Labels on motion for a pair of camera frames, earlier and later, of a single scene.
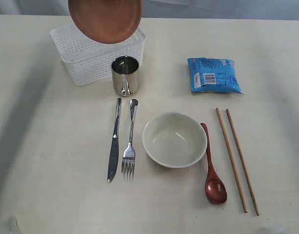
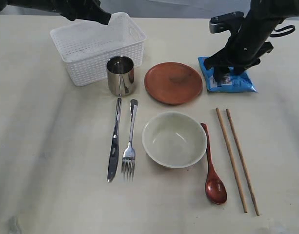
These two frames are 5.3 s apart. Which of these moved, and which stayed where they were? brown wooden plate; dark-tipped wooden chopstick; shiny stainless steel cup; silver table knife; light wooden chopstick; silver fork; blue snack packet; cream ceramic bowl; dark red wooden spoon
Moved: shiny stainless steel cup; brown wooden plate; blue snack packet
Stayed: cream ceramic bowl; light wooden chopstick; dark-tipped wooden chopstick; silver table knife; silver fork; dark red wooden spoon
